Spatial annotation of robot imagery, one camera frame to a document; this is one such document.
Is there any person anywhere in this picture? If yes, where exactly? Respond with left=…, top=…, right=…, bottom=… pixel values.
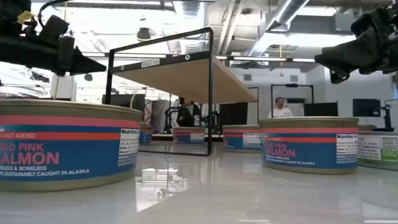
left=267, top=96, right=295, bottom=119
left=176, top=97, right=202, bottom=128

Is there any yellow hanging cord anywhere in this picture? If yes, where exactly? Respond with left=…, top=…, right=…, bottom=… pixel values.
left=279, top=45, right=285, bottom=78

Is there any white board with drawings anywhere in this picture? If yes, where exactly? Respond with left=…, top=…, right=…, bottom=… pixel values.
left=287, top=102, right=305, bottom=118

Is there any black partition panel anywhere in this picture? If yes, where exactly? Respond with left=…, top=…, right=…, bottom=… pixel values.
left=219, top=101, right=249, bottom=126

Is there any black screen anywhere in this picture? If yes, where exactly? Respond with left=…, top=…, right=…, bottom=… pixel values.
left=101, top=94, right=146, bottom=110

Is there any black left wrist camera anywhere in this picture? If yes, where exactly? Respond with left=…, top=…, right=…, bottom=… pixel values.
left=39, top=14, right=70, bottom=47

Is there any yellow tape tag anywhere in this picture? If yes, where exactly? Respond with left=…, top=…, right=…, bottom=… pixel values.
left=17, top=11, right=35, bottom=25

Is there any black wall monitor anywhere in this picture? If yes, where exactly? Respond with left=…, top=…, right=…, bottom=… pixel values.
left=353, top=98, right=382, bottom=118

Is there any pale hanging cloth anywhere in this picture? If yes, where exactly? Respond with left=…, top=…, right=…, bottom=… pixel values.
left=150, top=99, right=180, bottom=133

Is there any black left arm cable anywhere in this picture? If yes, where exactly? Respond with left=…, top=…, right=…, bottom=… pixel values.
left=37, top=0, right=68, bottom=29

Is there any black camera stand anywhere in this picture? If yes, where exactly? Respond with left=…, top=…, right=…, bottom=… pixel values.
left=374, top=98, right=398, bottom=133

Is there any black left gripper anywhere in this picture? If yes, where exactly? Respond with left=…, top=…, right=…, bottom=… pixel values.
left=0, top=34, right=107, bottom=77

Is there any tuna can silver lid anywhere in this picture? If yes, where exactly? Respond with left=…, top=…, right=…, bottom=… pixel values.
left=357, top=130, right=398, bottom=171

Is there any wooden box platform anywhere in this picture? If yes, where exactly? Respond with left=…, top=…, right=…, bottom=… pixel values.
left=104, top=27, right=259, bottom=156

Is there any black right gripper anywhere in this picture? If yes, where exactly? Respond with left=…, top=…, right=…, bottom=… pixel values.
left=314, top=2, right=398, bottom=85

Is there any black metal frame stand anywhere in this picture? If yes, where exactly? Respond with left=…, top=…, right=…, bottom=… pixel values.
left=270, top=83, right=315, bottom=119

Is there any black ceiling fixture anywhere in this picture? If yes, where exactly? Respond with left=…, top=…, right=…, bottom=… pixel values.
left=136, top=27, right=153, bottom=42

